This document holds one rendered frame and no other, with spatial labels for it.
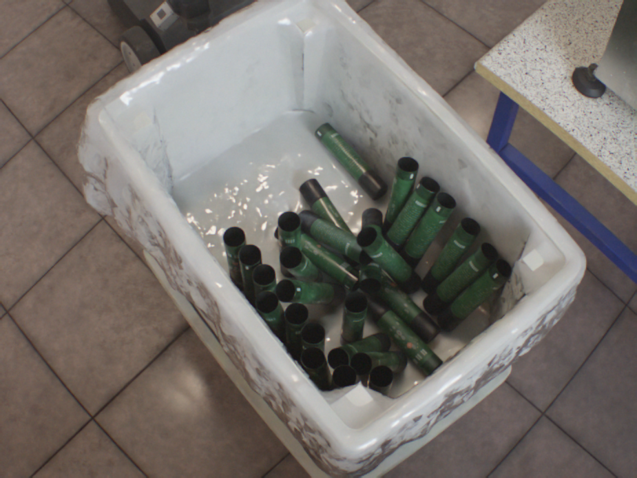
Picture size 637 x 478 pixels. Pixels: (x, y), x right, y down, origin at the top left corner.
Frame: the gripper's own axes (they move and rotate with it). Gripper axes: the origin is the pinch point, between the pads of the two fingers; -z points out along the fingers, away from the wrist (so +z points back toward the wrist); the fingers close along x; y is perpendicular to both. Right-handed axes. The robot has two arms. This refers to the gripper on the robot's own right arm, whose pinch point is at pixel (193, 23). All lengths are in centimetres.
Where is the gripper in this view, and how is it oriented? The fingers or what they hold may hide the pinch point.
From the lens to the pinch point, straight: 162.6
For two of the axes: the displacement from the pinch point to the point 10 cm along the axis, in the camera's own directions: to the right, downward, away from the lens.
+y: 8.5, -4.5, 2.7
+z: -0.1, -5.2, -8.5
